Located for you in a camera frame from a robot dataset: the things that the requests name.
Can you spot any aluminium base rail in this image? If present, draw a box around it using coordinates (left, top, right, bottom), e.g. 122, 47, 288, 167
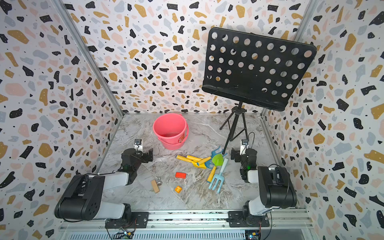
58, 209, 317, 240

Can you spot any pink plastic bucket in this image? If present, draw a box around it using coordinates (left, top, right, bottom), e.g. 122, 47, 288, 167
153, 113, 189, 150

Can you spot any green trowel yellow handle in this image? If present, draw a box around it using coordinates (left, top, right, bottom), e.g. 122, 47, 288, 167
207, 154, 224, 183

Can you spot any yellow scoop yellow handle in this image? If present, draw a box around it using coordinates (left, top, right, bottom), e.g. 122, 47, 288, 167
176, 155, 207, 169

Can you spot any teal rake yellow handle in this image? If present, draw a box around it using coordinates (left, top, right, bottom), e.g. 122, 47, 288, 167
187, 147, 222, 162
197, 158, 214, 169

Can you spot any wooden rectangular block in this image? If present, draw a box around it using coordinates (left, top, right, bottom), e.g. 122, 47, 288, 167
151, 180, 160, 194

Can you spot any silver metal chess pawn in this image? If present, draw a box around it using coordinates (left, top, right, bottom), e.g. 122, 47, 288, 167
155, 178, 163, 186

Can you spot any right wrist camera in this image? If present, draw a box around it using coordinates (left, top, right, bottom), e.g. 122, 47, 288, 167
240, 139, 249, 155

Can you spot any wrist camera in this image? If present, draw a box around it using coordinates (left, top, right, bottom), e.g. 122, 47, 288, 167
240, 139, 249, 155
134, 139, 143, 152

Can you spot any orange cube block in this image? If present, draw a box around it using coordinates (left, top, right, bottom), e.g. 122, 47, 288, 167
175, 186, 182, 193

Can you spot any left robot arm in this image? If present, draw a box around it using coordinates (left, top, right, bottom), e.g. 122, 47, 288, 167
54, 148, 154, 223

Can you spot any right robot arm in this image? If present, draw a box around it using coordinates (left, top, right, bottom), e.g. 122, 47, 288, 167
231, 149, 297, 219

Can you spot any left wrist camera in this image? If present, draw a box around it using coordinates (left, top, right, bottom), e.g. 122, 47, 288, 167
134, 139, 143, 152

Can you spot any red rectangular block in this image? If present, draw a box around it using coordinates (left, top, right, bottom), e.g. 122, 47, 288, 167
175, 172, 187, 179

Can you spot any light blue garden fork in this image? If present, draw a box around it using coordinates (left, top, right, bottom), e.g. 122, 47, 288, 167
209, 158, 229, 194

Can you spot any black perforated music stand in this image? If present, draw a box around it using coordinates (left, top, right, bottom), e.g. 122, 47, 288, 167
202, 27, 317, 142

